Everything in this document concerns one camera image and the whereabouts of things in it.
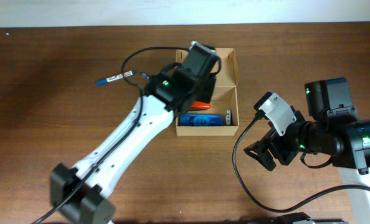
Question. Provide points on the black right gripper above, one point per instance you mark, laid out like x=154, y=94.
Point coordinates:
x=276, y=147

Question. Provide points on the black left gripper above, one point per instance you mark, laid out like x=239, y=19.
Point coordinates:
x=207, y=91

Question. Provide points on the orange black stapler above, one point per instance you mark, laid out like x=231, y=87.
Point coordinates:
x=198, y=105

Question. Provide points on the blue plastic tray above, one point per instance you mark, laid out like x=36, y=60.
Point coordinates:
x=200, y=120

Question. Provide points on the blue ballpoint pen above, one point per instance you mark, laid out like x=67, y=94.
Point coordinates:
x=145, y=75

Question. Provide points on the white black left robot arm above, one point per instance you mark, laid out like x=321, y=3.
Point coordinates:
x=81, y=193

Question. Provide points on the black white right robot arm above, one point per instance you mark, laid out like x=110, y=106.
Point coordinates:
x=335, y=131

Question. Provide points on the open cardboard box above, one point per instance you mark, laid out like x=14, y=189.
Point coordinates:
x=224, y=98

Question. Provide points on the blue white whiteboard marker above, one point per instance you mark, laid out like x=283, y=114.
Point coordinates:
x=115, y=78

